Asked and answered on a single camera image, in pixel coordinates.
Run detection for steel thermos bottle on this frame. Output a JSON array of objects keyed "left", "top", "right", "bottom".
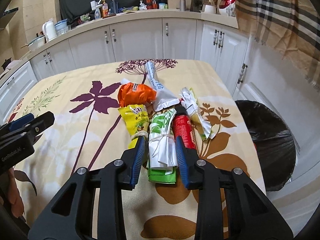
[{"left": 180, "top": 0, "right": 186, "bottom": 11}]

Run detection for yellow snack bag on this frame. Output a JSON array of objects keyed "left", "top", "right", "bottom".
[{"left": 118, "top": 104, "right": 150, "bottom": 149}]

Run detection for white kitchen cabinets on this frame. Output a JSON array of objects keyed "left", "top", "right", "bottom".
[{"left": 1, "top": 15, "right": 319, "bottom": 199}]

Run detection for black trash bin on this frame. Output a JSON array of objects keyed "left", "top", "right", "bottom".
[{"left": 235, "top": 100, "right": 296, "bottom": 191}]

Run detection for orange dish soap bottle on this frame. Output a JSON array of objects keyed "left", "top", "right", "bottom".
[{"left": 102, "top": 0, "right": 108, "bottom": 18}]

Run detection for white green wrapper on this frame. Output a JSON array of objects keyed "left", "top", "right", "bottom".
[{"left": 180, "top": 87, "right": 216, "bottom": 141}]

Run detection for blue spray bottle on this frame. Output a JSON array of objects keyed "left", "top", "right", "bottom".
[{"left": 94, "top": 5, "right": 101, "bottom": 20}]

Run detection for white blender jug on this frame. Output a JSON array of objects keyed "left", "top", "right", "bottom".
[{"left": 201, "top": 0, "right": 217, "bottom": 14}]

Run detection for white blue twisted wrapper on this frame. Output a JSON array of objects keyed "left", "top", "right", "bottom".
[{"left": 145, "top": 61, "right": 180, "bottom": 112}]

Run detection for chrome faucet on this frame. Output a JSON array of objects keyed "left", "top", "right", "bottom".
[{"left": 97, "top": 0, "right": 118, "bottom": 15}]

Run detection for orange snack bag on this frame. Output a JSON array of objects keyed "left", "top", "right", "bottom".
[{"left": 118, "top": 79, "right": 156, "bottom": 107}]

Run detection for black knife block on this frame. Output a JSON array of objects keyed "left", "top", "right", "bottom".
[{"left": 190, "top": 0, "right": 203, "bottom": 12}]

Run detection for white electric kettle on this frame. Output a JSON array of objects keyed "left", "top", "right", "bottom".
[{"left": 42, "top": 20, "right": 57, "bottom": 42}]

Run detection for green white snack bag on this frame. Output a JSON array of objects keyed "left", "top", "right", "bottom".
[{"left": 147, "top": 108, "right": 178, "bottom": 184}]

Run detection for black lidded jar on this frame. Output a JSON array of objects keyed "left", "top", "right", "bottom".
[{"left": 158, "top": 0, "right": 167, "bottom": 9}]

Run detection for person's left hand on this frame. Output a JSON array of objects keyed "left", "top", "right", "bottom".
[{"left": 1, "top": 168, "right": 24, "bottom": 218}]

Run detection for plaid beige scarf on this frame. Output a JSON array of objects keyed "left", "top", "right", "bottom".
[{"left": 235, "top": 0, "right": 319, "bottom": 90}]

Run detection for red white appliance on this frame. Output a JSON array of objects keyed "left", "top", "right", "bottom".
[{"left": 219, "top": 0, "right": 236, "bottom": 17}]

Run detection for dark sauce bottle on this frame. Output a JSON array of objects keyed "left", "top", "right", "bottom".
[{"left": 146, "top": 0, "right": 152, "bottom": 10}]

